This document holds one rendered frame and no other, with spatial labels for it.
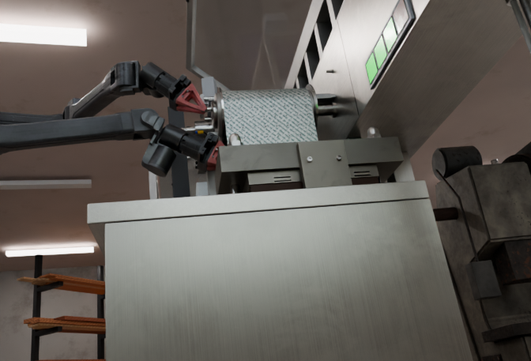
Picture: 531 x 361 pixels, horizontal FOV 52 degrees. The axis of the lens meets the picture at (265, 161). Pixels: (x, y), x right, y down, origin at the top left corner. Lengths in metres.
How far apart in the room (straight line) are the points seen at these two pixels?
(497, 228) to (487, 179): 0.41
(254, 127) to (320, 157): 0.30
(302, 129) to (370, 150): 0.27
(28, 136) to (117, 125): 0.20
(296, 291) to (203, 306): 0.17
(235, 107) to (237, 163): 0.32
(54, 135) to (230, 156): 0.43
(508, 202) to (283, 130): 3.47
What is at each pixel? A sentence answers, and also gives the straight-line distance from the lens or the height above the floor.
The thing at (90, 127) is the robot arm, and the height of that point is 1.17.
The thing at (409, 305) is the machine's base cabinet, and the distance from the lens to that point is 1.05.
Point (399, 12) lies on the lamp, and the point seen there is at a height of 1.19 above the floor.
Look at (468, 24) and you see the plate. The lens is 1.14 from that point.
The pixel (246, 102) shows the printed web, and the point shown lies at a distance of 1.42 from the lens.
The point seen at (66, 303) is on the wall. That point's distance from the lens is 9.81.
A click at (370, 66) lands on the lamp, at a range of 1.27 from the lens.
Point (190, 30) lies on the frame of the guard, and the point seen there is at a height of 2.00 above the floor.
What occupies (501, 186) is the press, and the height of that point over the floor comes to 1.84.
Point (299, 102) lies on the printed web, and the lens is 1.45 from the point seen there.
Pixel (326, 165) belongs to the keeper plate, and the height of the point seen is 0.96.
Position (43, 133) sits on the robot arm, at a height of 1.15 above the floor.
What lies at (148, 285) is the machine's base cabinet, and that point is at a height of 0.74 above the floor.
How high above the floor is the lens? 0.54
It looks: 24 degrees up
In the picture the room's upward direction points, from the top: 8 degrees counter-clockwise
